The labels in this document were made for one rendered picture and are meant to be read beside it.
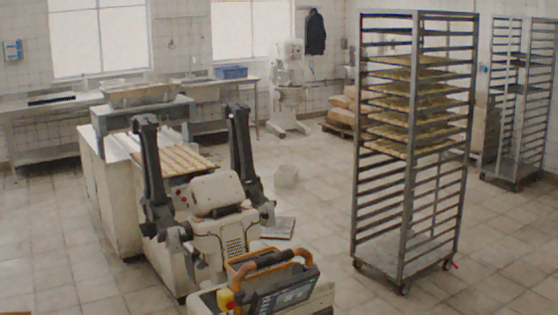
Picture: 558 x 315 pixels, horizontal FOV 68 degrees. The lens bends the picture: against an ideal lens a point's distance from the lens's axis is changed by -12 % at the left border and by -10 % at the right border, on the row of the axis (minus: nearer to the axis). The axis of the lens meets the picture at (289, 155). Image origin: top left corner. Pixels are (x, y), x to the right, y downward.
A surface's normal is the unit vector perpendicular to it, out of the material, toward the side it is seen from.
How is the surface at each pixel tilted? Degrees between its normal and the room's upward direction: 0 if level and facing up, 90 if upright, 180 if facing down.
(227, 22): 90
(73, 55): 90
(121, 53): 90
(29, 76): 90
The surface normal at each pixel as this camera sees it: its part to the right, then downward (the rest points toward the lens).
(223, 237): 0.55, 0.11
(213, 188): 0.40, -0.46
